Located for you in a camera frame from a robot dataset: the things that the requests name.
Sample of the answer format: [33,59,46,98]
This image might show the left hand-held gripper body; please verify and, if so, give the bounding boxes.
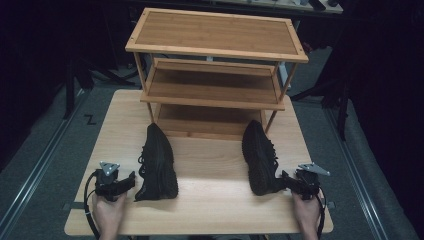
[94,161,130,203]

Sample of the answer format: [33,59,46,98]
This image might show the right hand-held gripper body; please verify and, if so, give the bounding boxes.
[293,162,331,202]

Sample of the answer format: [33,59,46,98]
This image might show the black mesh shoe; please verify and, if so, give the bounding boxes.
[134,122,179,202]
[241,119,288,197]

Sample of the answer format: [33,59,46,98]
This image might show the wooden shoe rack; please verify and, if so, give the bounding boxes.
[125,7,310,142]

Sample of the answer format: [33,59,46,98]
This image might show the person's left hand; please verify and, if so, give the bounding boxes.
[91,191,128,234]

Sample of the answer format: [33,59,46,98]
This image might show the person's right hand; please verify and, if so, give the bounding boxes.
[291,190,324,234]

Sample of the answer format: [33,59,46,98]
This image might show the black metal stand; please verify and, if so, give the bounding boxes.
[289,63,352,142]
[62,49,136,120]

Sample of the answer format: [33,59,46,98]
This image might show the grey background table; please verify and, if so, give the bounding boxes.
[213,0,344,16]

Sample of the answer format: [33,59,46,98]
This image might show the black cable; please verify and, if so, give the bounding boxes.
[83,170,102,240]
[315,194,328,240]

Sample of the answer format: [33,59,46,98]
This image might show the metal floor rail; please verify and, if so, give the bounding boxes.
[0,89,92,234]
[322,106,392,240]

